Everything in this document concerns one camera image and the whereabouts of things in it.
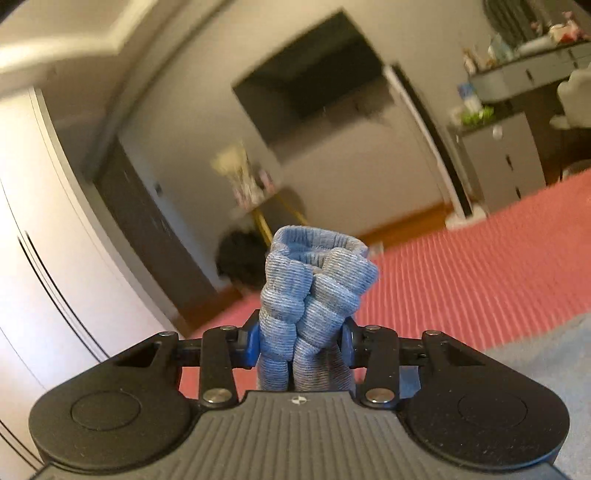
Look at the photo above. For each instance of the black bag on floor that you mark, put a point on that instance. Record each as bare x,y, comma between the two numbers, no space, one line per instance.
241,258

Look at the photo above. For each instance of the dried flower bouquet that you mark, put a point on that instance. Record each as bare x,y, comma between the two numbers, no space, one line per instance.
232,163

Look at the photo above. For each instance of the wall mounted black television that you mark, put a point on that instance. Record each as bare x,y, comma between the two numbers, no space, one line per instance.
318,68

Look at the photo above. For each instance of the cream upholstered chair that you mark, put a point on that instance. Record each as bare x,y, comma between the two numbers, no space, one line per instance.
574,96

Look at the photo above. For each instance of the grey sweatpants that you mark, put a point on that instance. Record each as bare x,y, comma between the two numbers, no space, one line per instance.
315,279

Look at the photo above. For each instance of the yellow legged side table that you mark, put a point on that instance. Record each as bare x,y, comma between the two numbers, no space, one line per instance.
281,207

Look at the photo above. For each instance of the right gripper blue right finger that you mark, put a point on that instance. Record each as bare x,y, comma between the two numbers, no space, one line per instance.
376,350

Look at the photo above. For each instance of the dark wooden door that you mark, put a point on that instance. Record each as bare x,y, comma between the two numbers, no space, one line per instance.
151,237

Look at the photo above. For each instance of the white wardrobe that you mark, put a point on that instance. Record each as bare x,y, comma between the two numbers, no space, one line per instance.
68,301

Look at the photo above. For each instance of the grey dressing table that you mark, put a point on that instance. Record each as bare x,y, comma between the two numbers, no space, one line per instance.
527,74

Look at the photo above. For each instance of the grey drawer cabinet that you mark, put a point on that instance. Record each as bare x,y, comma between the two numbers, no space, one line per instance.
501,161

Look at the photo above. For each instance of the red ribbed bedspread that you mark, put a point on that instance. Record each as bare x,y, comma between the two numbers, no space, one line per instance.
523,272

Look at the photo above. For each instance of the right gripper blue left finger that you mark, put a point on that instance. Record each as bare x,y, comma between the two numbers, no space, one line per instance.
224,349

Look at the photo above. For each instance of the white bottle on cabinet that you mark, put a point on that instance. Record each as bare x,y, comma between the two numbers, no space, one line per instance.
470,98

